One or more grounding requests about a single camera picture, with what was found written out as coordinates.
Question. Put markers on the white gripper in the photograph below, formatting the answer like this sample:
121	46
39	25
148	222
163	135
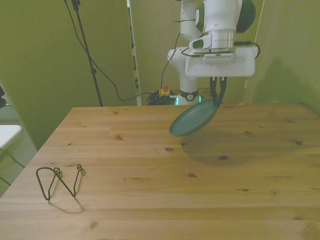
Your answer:
220	70

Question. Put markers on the green round plate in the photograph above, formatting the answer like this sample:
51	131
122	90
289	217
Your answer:
192	118

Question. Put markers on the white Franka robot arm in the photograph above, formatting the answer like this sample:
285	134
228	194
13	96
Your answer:
220	17

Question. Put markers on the yellow emergency stop button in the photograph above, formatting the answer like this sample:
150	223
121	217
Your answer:
164	92

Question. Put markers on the black tripod pole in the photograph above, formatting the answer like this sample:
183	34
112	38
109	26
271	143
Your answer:
93	71

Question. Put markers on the white plastic seat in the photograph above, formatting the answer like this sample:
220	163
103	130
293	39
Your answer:
8	135

